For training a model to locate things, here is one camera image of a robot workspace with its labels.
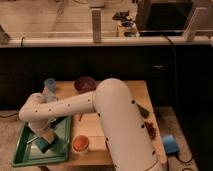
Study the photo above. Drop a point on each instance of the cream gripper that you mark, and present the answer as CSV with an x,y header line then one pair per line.
x,y
49,136

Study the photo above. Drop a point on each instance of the teal sponge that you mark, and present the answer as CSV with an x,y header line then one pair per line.
x,y
42,145

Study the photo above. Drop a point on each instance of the green plastic tray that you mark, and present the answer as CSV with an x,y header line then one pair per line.
x,y
29,155

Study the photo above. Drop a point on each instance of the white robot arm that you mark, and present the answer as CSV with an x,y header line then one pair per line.
x,y
128,140

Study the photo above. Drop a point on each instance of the silver spoon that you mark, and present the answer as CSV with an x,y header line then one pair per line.
x,y
32,139

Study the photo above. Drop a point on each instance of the wooden cutting board table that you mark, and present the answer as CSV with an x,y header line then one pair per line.
x,y
89,125

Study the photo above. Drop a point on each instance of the purple bowl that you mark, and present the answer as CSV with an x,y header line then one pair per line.
x,y
85,84

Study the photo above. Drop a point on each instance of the dark grape bunch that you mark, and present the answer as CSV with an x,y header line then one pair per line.
x,y
151,129

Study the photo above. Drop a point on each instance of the blue tape roll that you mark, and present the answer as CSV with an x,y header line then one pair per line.
x,y
170,144

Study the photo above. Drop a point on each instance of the black monitor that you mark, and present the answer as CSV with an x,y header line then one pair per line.
x,y
162,15

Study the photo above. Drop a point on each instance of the metal frame post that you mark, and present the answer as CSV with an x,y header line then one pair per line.
x,y
96,25

